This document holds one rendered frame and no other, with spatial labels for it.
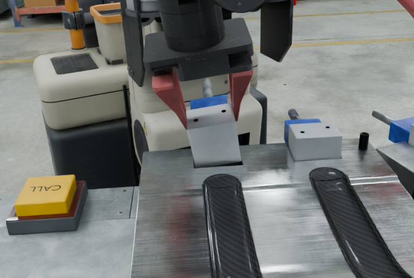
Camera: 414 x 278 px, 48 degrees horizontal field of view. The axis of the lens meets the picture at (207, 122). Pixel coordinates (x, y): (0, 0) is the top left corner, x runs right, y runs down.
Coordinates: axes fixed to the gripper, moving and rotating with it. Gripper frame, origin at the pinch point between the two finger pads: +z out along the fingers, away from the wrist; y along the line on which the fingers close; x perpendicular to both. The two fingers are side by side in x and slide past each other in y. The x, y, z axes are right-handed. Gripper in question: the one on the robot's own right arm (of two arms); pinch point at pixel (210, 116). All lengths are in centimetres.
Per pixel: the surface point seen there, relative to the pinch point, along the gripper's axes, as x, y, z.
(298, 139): -2.8, 8.8, 2.9
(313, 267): -18.5, 6.1, 3.4
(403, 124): 7.3, 24.8, 11.5
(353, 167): -5.3, 13.8, 5.8
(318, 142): -2.9, 10.8, 3.7
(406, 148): 3.3, 23.6, 12.1
